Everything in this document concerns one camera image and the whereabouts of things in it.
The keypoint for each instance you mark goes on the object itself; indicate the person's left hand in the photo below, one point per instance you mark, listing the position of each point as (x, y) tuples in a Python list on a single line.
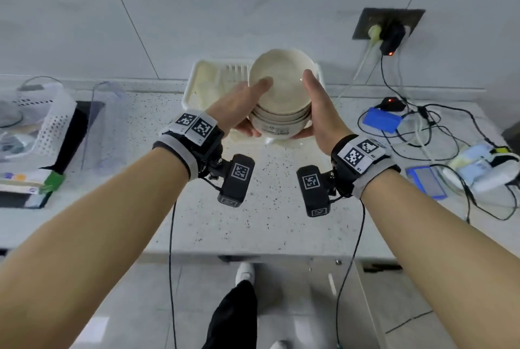
[(233, 107)]

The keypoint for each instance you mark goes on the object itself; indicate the person's right hand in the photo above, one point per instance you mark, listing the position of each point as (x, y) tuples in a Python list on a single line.
[(327, 121)]

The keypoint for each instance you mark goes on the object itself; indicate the person's left thumb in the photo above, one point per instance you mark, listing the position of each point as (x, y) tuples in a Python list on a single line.
[(259, 85)]

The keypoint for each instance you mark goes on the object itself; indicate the person's right thumb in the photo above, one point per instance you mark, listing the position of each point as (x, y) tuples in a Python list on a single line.
[(310, 81)]

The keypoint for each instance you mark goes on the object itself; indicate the large cream ceramic bowl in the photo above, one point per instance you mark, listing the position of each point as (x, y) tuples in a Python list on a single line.
[(284, 66)]

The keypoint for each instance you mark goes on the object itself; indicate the cream ceramic bowl with mark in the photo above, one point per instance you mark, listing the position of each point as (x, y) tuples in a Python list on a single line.
[(280, 127)]

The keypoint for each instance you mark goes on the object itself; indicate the person's right forearm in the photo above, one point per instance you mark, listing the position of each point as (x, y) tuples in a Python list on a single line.
[(443, 255)]

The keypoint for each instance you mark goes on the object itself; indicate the person's left forearm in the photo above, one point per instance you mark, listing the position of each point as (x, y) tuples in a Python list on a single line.
[(89, 239)]

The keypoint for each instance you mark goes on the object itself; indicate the white plastic dish rack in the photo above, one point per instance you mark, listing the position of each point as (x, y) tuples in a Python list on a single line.
[(209, 84)]

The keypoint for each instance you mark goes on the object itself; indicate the blue power bank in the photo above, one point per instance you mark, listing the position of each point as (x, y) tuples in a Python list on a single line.
[(382, 120)]

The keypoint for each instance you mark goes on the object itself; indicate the small black charger red light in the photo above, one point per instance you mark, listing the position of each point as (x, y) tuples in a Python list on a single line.
[(392, 104)]

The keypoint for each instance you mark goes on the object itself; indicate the black power adapter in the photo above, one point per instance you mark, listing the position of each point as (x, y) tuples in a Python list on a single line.
[(393, 40)]

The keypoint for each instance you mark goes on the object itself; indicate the blue framed phone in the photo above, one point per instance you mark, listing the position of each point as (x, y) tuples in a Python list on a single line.
[(426, 182)]

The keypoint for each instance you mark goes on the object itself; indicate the clear plastic container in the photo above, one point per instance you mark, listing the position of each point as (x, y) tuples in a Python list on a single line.
[(107, 117)]

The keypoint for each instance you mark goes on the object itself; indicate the pale blue white packet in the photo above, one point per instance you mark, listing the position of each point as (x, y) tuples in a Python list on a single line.
[(473, 155)]

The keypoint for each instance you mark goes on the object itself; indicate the person's white shoe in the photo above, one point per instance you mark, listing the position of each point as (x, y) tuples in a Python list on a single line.
[(245, 272), (281, 344)]

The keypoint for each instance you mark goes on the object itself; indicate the white plastic mesh basket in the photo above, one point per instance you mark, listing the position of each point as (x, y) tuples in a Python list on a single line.
[(53, 121)]

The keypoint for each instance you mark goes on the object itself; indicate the person's black trouser leg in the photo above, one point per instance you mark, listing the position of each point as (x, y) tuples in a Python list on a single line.
[(235, 316)]

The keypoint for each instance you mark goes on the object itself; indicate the white green cardboard box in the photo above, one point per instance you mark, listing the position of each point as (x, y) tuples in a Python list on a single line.
[(36, 180)]

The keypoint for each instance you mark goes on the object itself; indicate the dark wall socket plate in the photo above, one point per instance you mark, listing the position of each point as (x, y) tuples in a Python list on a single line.
[(365, 19)]

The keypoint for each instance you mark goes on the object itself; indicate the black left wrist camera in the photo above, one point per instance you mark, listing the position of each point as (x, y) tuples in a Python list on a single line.
[(237, 180)]

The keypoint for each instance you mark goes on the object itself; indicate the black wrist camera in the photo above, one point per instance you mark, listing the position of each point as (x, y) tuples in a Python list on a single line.
[(313, 190), (237, 180)]

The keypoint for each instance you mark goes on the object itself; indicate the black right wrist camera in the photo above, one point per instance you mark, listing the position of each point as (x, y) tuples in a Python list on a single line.
[(313, 190)]

